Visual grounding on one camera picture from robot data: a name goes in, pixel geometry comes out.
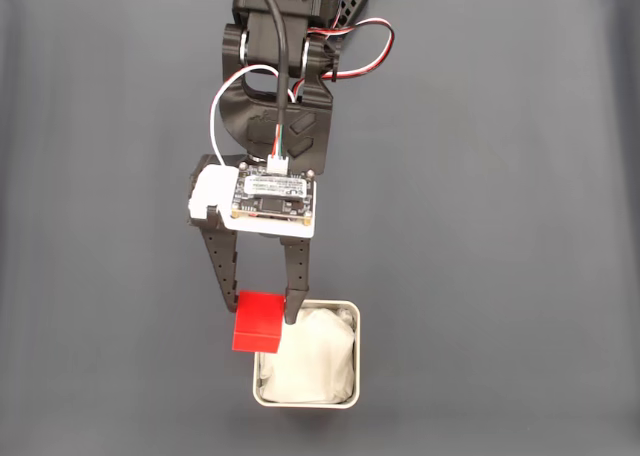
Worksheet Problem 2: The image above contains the red cube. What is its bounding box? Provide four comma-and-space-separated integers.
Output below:
231, 290, 287, 354

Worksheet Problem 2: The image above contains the square metal box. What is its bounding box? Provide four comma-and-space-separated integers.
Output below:
252, 299, 361, 410

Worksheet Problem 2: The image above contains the white crumpled cloth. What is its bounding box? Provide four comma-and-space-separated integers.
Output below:
257, 303, 357, 405

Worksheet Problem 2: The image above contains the grey table mat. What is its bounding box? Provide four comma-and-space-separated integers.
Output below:
0, 0, 640, 456

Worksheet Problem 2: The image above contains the white-mounted camera circuit board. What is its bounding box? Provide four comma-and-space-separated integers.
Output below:
188, 163, 319, 240

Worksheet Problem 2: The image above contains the black camera cable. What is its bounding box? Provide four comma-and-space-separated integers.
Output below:
249, 0, 294, 173

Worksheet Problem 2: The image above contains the red white black servo cable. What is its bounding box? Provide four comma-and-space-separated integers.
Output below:
307, 17, 397, 85

